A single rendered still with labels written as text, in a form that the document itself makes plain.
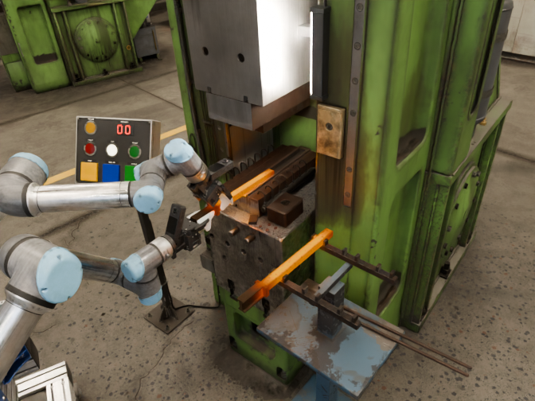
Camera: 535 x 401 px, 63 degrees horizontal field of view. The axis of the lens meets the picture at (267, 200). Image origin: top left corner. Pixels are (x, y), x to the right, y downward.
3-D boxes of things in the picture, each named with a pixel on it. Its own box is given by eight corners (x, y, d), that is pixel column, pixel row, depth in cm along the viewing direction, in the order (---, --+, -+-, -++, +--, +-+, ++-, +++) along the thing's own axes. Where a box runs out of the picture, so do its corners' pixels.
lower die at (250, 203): (259, 217, 163) (258, 198, 158) (220, 200, 174) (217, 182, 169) (319, 169, 190) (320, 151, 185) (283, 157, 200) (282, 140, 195)
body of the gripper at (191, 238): (188, 235, 152) (161, 253, 144) (184, 214, 147) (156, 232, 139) (203, 243, 148) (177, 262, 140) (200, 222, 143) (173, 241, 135)
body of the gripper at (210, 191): (199, 201, 151) (181, 183, 141) (212, 181, 153) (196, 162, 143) (215, 208, 147) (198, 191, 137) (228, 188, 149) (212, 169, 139)
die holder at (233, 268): (284, 324, 177) (281, 239, 152) (216, 285, 197) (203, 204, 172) (352, 248, 213) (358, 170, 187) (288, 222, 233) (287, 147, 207)
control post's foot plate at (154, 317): (167, 336, 233) (164, 325, 228) (141, 317, 244) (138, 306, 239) (197, 310, 246) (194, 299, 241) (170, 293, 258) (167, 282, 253)
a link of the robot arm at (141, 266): (122, 278, 134) (115, 258, 129) (150, 259, 141) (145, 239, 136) (138, 290, 130) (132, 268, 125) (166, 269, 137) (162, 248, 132)
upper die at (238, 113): (252, 131, 143) (250, 103, 138) (208, 118, 154) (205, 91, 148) (321, 90, 169) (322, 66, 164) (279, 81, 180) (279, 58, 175)
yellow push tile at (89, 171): (96, 181, 178) (96, 163, 178) (80, 180, 180) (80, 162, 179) (99, 181, 180) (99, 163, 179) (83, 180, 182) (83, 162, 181)
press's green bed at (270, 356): (287, 389, 205) (284, 323, 178) (228, 349, 224) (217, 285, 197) (346, 313, 239) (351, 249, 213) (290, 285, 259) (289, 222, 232)
